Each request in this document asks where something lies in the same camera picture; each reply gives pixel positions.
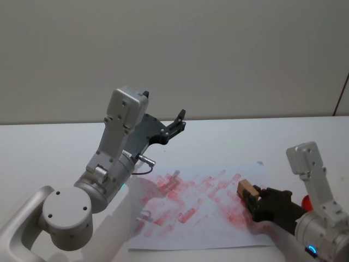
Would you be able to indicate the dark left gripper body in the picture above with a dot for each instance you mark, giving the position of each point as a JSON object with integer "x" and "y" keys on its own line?
{"x": 144, "y": 131}

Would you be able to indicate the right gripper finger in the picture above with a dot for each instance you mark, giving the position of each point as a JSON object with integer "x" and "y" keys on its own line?
{"x": 251, "y": 203}
{"x": 261, "y": 191}

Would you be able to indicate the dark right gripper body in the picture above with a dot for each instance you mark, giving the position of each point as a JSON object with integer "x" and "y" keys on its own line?
{"x": 278, "y": 208}

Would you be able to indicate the small wooden block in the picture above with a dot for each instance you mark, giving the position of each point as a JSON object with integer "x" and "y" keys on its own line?
{"x": 246, "y": 187}

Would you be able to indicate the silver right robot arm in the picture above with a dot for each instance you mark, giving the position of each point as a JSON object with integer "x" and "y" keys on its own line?
{"x": 321, "y": 234}

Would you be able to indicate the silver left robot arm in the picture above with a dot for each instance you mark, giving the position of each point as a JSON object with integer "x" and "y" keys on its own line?
{"x": 65, "y": 215}

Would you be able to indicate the small red object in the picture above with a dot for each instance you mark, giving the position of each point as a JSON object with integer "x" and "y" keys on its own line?
{"x": 307, "y": 202}

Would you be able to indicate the white paper with red marks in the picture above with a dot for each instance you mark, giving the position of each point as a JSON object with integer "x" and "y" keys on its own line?
{"x": 196, "y": 207}

